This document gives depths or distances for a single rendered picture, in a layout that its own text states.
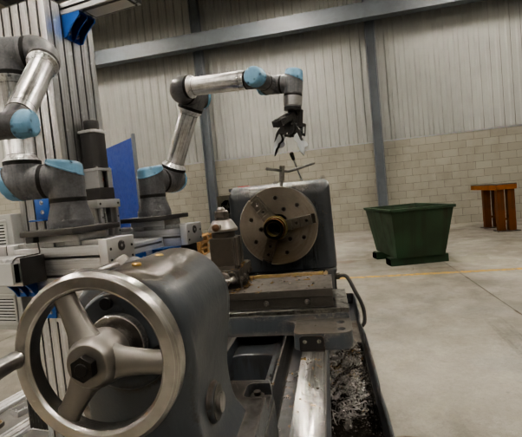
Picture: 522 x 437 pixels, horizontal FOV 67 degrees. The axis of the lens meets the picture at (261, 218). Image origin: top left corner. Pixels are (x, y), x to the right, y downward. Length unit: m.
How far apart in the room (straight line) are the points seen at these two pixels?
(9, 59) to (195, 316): 1.31
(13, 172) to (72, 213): 0.23
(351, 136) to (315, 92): 1.62
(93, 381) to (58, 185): 1.14
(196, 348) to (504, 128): 12.11
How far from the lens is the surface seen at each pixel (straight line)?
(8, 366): 0.39
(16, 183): 1.52
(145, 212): 1.83
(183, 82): 1.78
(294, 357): 0.93
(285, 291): 0.98
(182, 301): 0.39
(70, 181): 1.46
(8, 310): 1.93
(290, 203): 1.58
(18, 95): 1.34
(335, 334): 0.89
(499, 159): 12.26
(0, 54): 1.61
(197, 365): 0.41
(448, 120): 12.06
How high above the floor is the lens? 1.20
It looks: 3 degrees down
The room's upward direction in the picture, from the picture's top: 6 degrees counter-clockwise
